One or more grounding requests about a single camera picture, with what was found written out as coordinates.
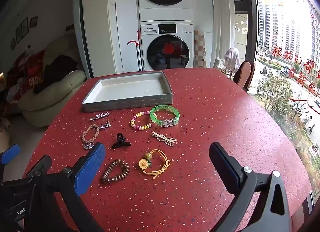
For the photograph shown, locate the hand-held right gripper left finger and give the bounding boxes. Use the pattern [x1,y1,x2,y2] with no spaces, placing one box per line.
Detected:
[34,142,106,232]

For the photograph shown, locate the checkered bag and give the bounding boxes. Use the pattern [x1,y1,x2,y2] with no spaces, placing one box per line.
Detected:
[194,30,208,69]

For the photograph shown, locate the white cabinet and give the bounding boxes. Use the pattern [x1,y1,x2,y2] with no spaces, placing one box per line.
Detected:
[82,0,141,78]

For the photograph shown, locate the red window decal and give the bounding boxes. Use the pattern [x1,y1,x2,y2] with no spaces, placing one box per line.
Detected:
[271,44,320,95]

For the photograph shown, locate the gold hair clip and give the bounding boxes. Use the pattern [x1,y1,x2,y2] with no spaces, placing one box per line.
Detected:
[152,131,178,145]

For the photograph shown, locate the silver star hair clip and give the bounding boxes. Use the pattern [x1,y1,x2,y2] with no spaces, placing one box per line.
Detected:
[89,112,111,122]

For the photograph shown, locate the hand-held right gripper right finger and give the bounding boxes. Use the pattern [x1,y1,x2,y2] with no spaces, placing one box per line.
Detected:
[209,142,291,232]

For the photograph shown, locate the green translucent bangle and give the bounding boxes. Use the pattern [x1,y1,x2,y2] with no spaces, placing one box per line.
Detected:
[150,105,180,128]

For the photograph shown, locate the brown chair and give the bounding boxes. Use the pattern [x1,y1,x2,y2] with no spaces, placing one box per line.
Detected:
[232,61,256,92]

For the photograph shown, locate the brown spiral hair tie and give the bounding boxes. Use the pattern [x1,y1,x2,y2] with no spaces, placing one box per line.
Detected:
[101,158,131,185]

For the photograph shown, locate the white towel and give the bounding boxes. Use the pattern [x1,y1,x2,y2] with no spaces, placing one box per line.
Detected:
[223,47,241,71]

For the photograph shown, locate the red handled mop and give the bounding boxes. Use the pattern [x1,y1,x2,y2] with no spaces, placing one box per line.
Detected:
[127,30,144,71]

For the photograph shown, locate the black claw hair clip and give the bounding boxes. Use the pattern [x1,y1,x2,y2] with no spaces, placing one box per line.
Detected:
[111,133,132,150]

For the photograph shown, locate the wall picture frames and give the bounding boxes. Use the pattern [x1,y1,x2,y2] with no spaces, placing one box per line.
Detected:
[9,16,39,50]

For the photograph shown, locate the grey jewelry tray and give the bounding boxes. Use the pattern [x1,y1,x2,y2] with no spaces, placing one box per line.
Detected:
[81,71,173,113]

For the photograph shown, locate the white washing machine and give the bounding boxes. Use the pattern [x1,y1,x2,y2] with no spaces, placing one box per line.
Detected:
[139,21,195,71]

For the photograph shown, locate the cream sofa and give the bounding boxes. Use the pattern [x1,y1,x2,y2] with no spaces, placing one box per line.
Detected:
[17,35,87,128]

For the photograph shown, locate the red printed cloth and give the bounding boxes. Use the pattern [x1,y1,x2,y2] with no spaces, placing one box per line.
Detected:
[6,49,47,98]

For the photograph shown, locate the white curtain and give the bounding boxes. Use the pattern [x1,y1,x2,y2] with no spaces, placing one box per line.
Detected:
[211,0,236,70]

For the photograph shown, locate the gold chain bracelet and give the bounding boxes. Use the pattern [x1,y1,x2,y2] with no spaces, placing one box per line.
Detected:
[80,123,100,151]

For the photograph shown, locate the pink yellow beaded bracelet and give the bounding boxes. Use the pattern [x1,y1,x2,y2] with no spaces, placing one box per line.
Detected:
[130,111,158,132]

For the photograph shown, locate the dark cloth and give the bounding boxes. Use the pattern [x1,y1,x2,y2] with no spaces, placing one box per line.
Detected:
[33,55,78,94]

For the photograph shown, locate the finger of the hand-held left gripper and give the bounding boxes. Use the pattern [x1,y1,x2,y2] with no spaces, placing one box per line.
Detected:
[26,154,52,179]
[0,144,21,166]

